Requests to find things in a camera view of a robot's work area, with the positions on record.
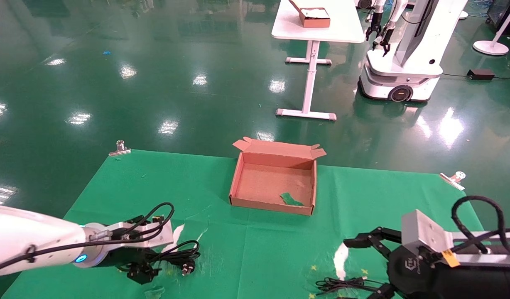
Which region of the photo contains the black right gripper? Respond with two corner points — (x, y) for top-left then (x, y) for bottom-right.
(343, 227), (510, 299)

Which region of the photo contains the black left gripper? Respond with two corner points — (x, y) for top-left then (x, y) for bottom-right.
(98, 246), (161, 285)

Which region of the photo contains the black wired computer mouse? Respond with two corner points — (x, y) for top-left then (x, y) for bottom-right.
(315, 276), (388, 297)

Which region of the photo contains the black power cable with plug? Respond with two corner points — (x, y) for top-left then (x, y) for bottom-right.
(149, 240), (201, 277)

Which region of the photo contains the open brown cardboard box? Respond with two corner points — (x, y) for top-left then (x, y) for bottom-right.
(229, 136), (327, 216)

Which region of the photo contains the cardboard box with white contents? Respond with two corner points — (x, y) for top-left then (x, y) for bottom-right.
(289, 0), (331, 28)

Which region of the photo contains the silver binder clip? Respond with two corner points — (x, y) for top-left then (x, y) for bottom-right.
(440, 171), (466, 191)
(109, 140), (131, 157)

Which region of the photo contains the green paper scrap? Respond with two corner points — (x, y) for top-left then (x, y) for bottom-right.
(280, 192), (304, 207)

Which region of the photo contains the green table cloth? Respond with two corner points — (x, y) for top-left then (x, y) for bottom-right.
(2, 149), (510, 299)

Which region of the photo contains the white wheeled robot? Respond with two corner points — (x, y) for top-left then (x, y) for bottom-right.
(358, 0), (468, 103)

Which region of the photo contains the black power adapter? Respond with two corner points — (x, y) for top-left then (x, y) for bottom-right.
(467, 69), (495, 81)

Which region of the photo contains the white table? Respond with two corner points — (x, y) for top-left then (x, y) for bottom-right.
(272, 0), (365, 121)

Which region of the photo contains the white round-base stand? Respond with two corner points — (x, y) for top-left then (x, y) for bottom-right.
(473, 0), (510, 56)

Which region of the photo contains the black cabinet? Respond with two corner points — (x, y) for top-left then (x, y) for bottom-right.
(487, 0), (510, 36)

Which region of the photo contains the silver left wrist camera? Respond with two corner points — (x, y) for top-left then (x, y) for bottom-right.
(86, 220), (174, 250)

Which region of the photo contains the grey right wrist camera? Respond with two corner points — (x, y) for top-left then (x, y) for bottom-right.
(401, 209), (510, 267)

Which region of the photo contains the yellow cable tag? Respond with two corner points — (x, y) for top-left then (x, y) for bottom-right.
(441, 249), (461, 267)

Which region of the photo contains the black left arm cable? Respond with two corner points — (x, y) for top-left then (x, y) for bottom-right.
(0, 202), (175, 275)

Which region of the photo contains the thin black adapter cable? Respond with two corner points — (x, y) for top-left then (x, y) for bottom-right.
(441, 73), (510, 79)

